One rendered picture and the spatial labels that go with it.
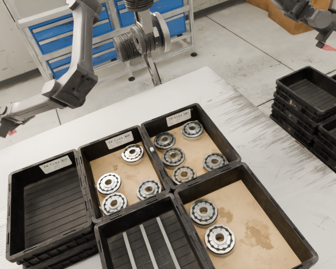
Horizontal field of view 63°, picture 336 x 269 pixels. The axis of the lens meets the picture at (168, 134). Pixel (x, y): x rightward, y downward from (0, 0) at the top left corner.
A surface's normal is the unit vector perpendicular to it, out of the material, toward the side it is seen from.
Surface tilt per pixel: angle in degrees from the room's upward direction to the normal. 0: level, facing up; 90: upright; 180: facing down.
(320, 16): 72
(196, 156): 0
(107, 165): 0
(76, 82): 91
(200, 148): 0
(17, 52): 90
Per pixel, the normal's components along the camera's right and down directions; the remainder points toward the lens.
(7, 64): 0.43, 0.61
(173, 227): -0.14, -0.68
